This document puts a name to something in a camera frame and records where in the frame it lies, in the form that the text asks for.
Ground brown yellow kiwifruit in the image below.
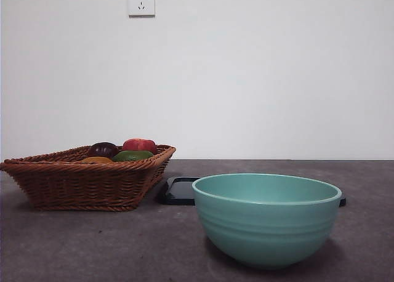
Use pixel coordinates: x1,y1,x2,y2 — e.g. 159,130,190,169
80,156,115,164

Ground teal ribbed bowl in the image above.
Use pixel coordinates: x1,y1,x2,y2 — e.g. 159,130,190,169
191,172,344,271

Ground red apple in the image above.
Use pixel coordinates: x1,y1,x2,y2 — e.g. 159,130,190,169
122,137,157,153

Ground black rectangular tray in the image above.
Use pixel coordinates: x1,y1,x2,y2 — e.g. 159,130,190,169
157,176,348,207

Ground green fruit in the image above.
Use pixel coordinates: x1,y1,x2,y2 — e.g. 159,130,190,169
111,150,154,163

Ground dark purple fruit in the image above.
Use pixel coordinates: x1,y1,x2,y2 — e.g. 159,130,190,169
87,141,119,158

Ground brown wicker basket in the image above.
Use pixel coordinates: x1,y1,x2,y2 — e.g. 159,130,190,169
0,143,177,212

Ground white wall power socket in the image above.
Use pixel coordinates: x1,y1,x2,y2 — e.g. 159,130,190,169
127,0,156,17

